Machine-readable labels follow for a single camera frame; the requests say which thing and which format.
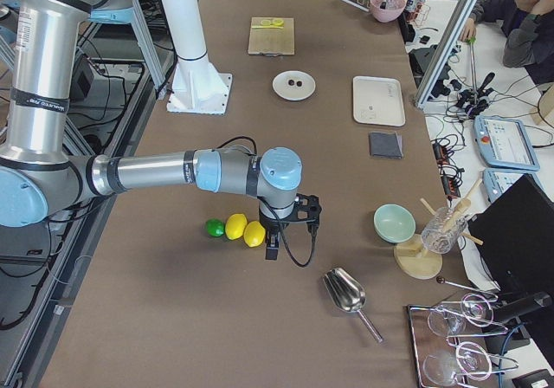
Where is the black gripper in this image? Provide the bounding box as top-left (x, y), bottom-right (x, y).
top-left (259, 210), bottom-right (287, 260)

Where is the white round plate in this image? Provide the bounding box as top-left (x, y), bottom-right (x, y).
top-left (272, 70), bottom-right (316, 101)

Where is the silver UR robot arm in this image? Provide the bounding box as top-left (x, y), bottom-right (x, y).
top-left (1, 0), bottom-right (302, 260)

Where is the cream rabbit tray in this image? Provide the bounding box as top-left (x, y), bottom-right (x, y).
top-left (352, 75), bottom-right (406, 127)

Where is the yellow lemon near plate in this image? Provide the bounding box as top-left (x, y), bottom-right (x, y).
top-left (243, 221), bottom-right (266, 248)

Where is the yellow lemon near lime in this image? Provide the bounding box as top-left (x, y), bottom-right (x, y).
top-left (225, 213), bottom-right (248, 240)

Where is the green lime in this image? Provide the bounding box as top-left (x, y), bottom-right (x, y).
top-left (204, 218), bottom-right (225, 237)

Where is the metal scoop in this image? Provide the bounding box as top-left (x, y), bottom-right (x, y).
top-left (323, 268), bottom-right (383, 343)

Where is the mint green bowl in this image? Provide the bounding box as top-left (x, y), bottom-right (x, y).
top-left (373, 204), bottom-right (416, 243)

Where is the wooden cup stand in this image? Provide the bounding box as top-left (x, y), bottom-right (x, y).
top-left (394, 178), bottom-right (484, 280)

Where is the grey folded cloth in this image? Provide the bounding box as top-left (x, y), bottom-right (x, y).
top-left (369, 132), bottom-right (403, 159)

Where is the small dark spoon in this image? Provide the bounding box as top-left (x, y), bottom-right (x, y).
top-left (435, 275), bottom-right (498, 294)

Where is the clear glass cup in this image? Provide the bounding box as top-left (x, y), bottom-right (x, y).
top-left (421, 207), bottom-right (467, 255)

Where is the bamboo cutting board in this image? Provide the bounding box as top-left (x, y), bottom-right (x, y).
top-left (248, 16), bottom-right (295, 56)

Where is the upper wine glass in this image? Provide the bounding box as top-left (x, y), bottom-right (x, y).
top-left (428, 294), bottom-right (493, 337)

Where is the wine glass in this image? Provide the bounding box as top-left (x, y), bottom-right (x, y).
top-left (422, 341), bottom-right (493, 387)
top-left (428, 294), bottom-right (493, 337)

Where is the yellow plastic knife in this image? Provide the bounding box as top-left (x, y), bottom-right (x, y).
top-left (250, 24), bottom-right (282, 29)

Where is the lower wine glass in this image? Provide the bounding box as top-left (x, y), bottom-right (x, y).
top-left (422, 341), bottom-right (493, 387)

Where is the blue teach pendant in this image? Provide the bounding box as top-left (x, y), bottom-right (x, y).
top-left (473, 115), bottom-right (540, 171)
top-left (482, 168), bottom-right (541, 203)

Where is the black monitor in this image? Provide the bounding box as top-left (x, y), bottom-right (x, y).
top-left (468, 174), bottom-right (553, 295)

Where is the pink bowl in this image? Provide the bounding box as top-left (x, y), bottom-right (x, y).
top-left (370, 0), bottom-right (407, 23)

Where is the person in dark hoodie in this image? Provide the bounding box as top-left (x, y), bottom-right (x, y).
top-left (460, 0), bottom-right (553, 85)

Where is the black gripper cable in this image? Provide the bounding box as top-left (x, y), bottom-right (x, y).
top-left (218, 135), bottom-right (317, 268)

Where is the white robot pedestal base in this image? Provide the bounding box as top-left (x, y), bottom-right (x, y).
top-left (161, 0), bottom-right (232, 115)

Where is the aluminium frame post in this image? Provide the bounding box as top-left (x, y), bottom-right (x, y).
top-left (414, 0), bottom-right (477, 110)

